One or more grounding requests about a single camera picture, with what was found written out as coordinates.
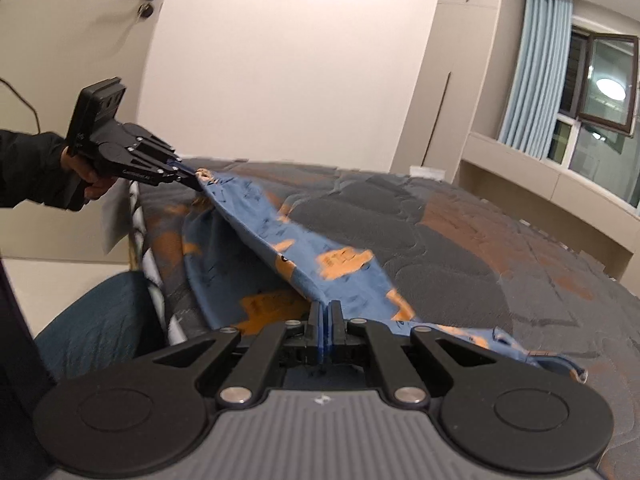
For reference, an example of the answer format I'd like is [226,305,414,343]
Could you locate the window with dark frame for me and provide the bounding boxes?
[547,27,639,208]

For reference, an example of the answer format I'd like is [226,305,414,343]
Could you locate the grey orange quilted mattress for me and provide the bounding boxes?
[130,157,640,480]

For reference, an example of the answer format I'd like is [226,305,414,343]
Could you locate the dark teal cushion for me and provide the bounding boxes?
[35,271,167,380]

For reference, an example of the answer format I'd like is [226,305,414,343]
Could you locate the white door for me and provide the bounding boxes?
[1,0,158,263]

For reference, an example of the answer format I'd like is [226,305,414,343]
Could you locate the beige wardrobe cabinet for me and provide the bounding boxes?
[390,0,525,181]

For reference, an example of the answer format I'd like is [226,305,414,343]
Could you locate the blue orange patterned pants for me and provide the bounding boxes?
[182,167,587,385]

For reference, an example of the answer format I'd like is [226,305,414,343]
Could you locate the person's left hand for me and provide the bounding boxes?
[61,148,117,204]

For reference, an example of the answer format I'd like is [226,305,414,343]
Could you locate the left blue curtain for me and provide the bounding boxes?
[498,0,573,159]

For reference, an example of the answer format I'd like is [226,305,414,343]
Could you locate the black sleeved left forearm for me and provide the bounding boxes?
[1,130,70,209]

